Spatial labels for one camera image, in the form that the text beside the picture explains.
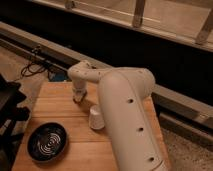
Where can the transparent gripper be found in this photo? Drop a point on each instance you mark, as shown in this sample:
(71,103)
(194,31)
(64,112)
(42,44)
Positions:
(78,95)

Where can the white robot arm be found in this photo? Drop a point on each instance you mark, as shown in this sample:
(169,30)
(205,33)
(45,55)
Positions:
(120,94)

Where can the blue box on floor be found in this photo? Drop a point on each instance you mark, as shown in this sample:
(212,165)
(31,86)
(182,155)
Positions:
(59,78)

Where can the white paper cup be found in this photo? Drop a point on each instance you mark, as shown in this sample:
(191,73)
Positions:
(96,121)

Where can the dark patterned bowl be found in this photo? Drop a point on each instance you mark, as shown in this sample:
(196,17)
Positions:
(46,142)

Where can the black tripod stand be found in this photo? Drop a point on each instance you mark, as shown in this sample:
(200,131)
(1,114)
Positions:
(10,114)

